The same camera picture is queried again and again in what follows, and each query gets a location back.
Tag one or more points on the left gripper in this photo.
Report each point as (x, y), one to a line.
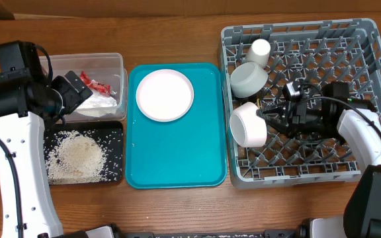
(73, 96)

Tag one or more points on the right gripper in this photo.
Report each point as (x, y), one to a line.
(289, 126)

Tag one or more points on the white napkin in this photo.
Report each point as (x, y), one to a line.
(97, 105)

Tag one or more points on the small pink plate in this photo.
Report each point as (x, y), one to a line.
(248, 129)

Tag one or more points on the red snack wrapper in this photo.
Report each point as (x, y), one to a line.
(102, 88)

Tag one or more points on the grey bowl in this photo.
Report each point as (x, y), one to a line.
(247, 79)

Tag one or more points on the white rice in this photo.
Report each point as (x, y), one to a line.
(78, 158)

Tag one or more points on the white cup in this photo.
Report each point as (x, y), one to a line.
(259, 53)

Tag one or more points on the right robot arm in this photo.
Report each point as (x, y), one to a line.
(351, 121)

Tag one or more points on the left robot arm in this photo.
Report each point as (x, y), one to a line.
(28, 105)

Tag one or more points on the clear plastic storage bin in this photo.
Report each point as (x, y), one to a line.
(106, 68)

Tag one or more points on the black plastic tray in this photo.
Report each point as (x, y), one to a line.
(117, 175)

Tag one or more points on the grey plastic dish rack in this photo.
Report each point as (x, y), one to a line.
(317, 52)

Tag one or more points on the large pink plate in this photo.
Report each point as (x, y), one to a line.
(164, 95)

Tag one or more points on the teal plastic serving tray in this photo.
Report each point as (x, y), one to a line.
(187, 152)

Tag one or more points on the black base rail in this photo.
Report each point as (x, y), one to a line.
(210, 235)

